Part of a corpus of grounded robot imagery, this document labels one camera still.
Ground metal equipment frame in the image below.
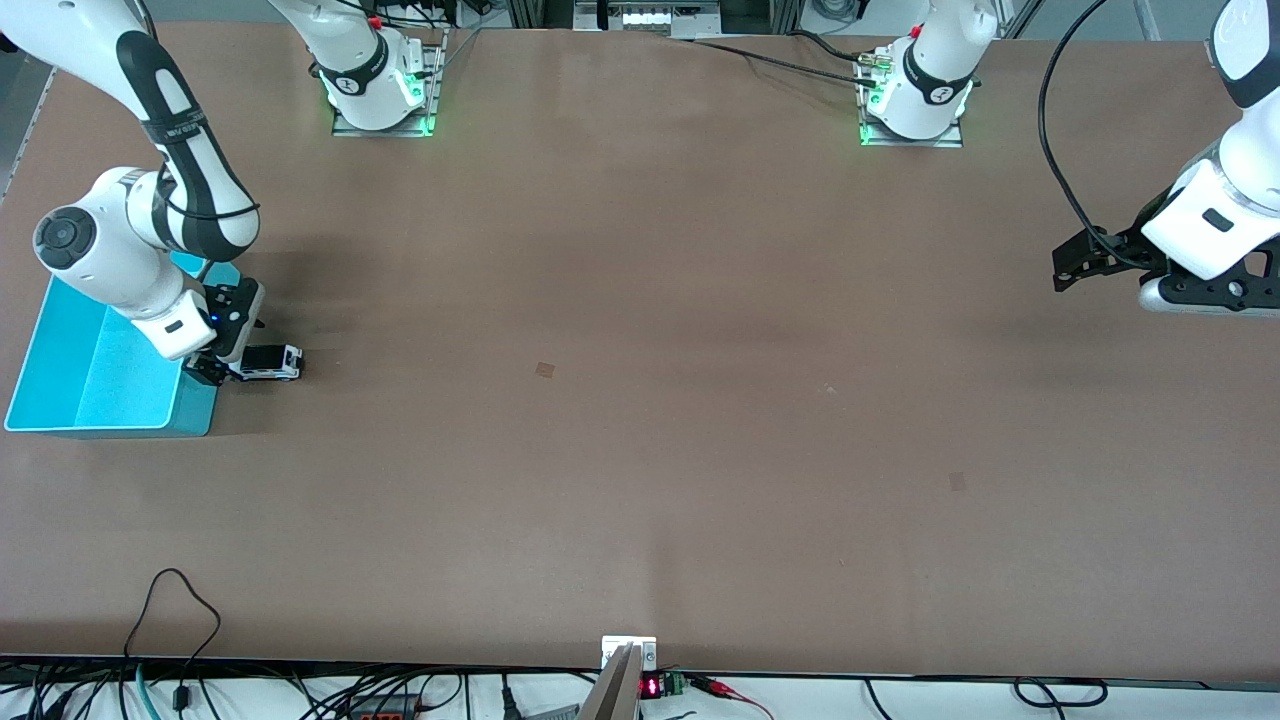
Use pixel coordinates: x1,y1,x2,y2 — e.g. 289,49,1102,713
505,0,806,41

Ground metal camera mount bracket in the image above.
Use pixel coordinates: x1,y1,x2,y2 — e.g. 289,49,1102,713
578,635,659,720

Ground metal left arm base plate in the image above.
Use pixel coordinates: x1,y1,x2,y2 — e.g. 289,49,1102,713
858,58,965,150

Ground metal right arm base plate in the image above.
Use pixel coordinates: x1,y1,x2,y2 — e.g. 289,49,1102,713
331,44,447,139

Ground white jeep toy black bed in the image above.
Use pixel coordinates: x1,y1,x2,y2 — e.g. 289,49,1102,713
227,343,304,384

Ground black coiled cable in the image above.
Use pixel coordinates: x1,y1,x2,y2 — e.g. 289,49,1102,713
1013,677,1110,710

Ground red clip lead wires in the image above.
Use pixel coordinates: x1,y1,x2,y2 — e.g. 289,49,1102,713
688,674,776,720

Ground thin black looped cable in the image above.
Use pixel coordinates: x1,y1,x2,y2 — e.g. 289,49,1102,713
121,567,223,713

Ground blue plastic bin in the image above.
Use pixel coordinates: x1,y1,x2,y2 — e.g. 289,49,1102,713
4,250,247,439

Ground black cable on table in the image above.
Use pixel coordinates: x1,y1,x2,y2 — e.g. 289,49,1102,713
788,29,881,65
692,39,881,87

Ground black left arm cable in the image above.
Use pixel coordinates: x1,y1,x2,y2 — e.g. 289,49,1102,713
1037,0,1153,271

